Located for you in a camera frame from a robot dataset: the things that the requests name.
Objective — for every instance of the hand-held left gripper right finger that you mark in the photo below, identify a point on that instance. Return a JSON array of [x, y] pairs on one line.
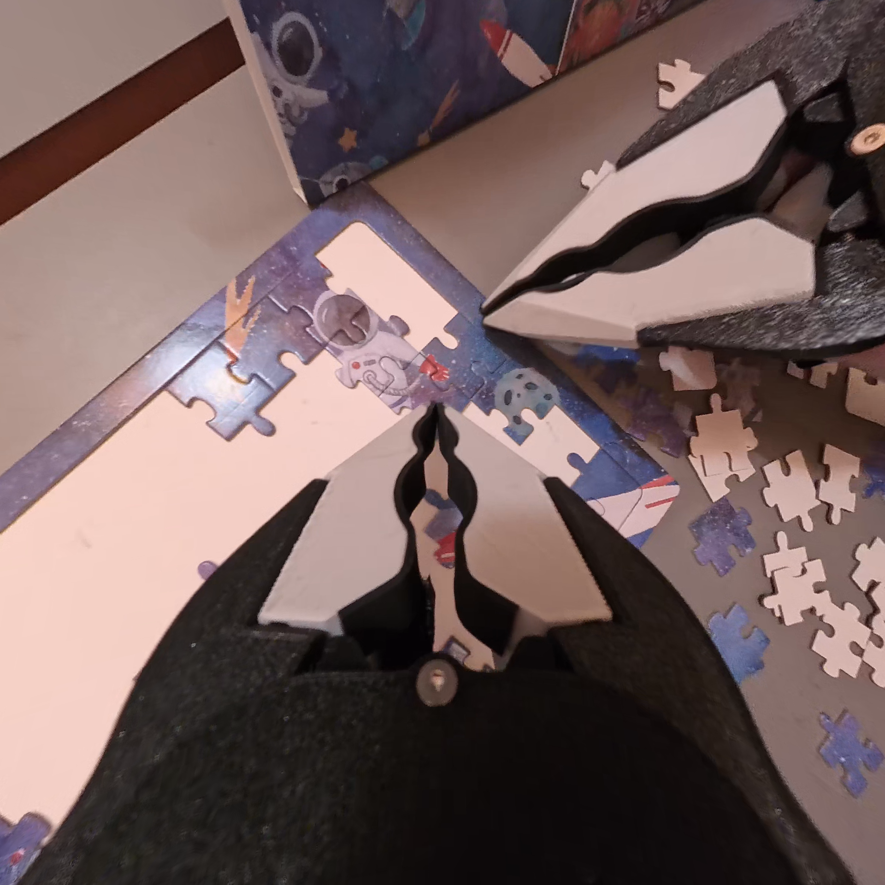
[[532, 546]]

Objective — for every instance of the blue space puzzle frame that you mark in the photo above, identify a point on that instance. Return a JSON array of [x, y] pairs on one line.
[[104, 415]]

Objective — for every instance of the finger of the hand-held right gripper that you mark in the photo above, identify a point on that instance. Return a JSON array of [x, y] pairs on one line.
[[677, 152], [691, 290]]

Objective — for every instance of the pile of puzzle pieces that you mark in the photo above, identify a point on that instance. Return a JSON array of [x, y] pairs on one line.
[[795, 484]]

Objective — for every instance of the red rocket puzzle piece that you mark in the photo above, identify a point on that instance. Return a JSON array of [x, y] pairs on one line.
[[442, 536]]

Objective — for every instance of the white astronaut puzzle piece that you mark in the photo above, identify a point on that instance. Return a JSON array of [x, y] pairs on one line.
[[359, 339]]

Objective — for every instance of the grey satellite puzzle piece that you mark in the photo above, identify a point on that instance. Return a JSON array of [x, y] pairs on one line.
[[207, 570]]

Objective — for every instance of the blue starry puzzle piece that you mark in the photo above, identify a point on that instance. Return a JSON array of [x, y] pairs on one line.
[[854, 753], [736, 643], [404, 395]]

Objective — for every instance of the grey moon puzzle piece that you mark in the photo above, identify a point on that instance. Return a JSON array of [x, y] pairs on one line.
[[525, 404]]

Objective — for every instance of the joined comet star puzzle pieces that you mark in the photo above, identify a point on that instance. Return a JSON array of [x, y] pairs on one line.
[[249, 373]]

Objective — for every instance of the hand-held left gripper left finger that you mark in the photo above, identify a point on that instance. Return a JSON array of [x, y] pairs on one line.
[[332, 546]]

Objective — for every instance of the space print puzzle box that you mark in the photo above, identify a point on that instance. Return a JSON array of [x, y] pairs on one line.
[[415, 83]]

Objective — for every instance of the adjacent grey table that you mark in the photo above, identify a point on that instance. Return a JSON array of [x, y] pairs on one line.
[[83, 69]]

